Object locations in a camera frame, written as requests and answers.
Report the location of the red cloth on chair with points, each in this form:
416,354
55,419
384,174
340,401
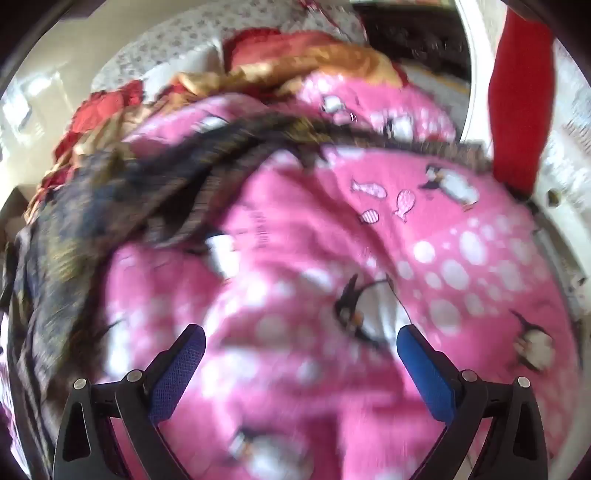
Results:
521,96

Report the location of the pink penguin blanket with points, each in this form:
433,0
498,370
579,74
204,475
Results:
301,291

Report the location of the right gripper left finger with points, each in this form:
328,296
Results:
87,447

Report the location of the dark blue gold patterned garment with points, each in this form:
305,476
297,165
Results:
54,267

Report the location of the floral bed sheet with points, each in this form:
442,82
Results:
212,22

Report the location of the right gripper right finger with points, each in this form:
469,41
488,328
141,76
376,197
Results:
514,447

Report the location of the red and gold blanket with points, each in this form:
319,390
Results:
261,62

